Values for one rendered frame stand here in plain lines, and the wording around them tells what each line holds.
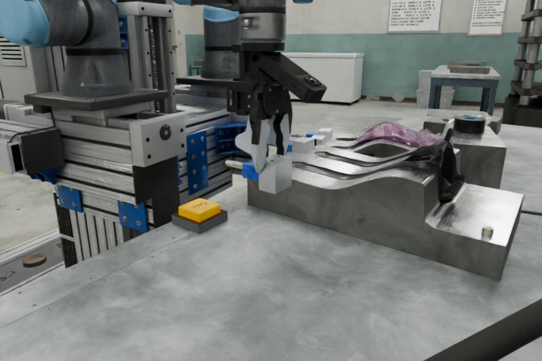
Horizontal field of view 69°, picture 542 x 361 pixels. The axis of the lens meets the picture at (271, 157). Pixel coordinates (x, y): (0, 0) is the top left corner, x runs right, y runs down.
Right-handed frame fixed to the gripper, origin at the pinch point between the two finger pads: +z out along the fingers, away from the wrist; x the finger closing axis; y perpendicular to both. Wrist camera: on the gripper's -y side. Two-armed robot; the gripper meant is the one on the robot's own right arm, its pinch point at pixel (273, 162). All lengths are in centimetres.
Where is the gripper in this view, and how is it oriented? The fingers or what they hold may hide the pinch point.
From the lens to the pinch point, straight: 69.0
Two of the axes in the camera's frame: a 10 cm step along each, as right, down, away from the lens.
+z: 0.0, 9.6, 2.8
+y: -8.1, -1.7, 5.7
